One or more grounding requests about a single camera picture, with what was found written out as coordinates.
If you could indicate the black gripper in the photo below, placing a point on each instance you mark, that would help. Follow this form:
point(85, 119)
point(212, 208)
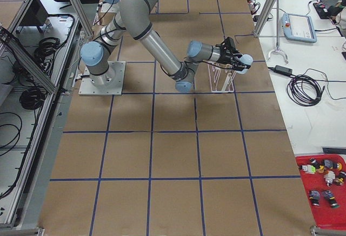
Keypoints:
point(226, 57)

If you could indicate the light blue cup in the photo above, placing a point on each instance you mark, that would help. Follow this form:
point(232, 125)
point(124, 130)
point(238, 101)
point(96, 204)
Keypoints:
point(247, 60)

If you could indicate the reacher grabber tool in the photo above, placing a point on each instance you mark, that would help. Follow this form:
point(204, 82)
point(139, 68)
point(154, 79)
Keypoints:
point(277, 50)

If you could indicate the black power adapter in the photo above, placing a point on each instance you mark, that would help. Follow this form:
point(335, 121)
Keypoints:
point(283, 70)

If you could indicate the blue teach pendant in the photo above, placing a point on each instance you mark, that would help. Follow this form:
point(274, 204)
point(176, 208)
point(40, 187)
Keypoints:
point(298, 28)

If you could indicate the red parts tray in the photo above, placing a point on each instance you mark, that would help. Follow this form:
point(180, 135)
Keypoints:
point(323, 178)

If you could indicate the white wire cup rack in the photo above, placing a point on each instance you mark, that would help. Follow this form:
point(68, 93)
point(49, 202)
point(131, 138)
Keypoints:
point(221, 77)

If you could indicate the aluminium frame post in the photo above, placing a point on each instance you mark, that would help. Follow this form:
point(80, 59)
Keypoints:
point(263, 17)

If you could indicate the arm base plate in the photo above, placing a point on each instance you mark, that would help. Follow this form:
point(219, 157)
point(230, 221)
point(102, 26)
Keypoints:
point(110, 83)

